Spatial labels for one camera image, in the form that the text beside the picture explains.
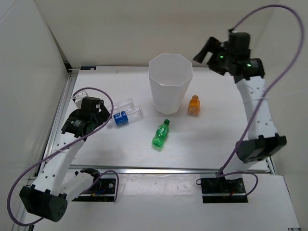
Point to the aluminium rail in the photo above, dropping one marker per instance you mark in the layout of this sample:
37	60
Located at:
50	144
149	170

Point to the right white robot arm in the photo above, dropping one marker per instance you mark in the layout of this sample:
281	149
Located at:
260	138

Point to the aluminium left rail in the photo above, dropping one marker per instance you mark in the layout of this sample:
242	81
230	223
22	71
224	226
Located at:
50	144

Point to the orange plastic juice bottle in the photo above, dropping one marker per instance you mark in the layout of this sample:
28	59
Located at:
194	106

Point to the clear unlabelled plastic bottle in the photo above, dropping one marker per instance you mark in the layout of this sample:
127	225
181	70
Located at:
123	105

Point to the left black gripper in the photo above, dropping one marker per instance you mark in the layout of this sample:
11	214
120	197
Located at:
103	116

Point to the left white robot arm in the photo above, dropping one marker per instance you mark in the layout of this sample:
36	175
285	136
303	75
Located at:
48	196

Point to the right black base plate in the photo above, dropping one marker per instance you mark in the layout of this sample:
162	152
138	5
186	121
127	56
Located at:
222	191

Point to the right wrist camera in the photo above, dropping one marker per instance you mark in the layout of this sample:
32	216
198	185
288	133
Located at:
239	41

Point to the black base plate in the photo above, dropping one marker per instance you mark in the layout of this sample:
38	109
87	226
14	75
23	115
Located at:
222	191
105	188

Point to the green plastic soda bottle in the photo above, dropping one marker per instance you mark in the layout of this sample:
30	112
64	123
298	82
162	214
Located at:
161	135

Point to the aluminium front rail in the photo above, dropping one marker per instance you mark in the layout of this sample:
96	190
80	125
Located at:
149	170

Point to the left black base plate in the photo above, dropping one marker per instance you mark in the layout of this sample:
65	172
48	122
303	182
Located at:
105	188

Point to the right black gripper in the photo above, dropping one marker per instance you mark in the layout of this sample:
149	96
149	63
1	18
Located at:
209	47

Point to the clear bottle with blue label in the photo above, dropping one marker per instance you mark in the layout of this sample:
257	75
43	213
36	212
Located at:
125	117

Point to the white octagonal plastic bin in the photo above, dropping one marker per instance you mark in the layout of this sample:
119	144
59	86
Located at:
176	73

